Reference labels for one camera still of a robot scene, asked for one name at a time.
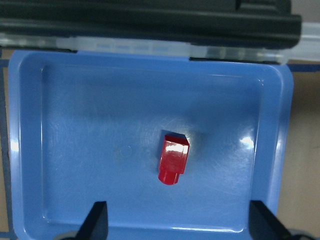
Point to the red block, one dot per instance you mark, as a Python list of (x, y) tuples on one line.
[(173, 159)]

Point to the blue plastic tray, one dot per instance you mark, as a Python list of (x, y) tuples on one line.
[(90, 127)]

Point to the clear plastic storage box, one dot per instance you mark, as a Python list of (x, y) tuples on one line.
[(307, 49)]

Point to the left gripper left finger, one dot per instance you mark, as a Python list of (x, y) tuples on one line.
[(95, 225)]

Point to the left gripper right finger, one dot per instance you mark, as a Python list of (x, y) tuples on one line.
[(264, 225)]

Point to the black box latch handle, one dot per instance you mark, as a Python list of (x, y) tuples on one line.
[(234, 23)]

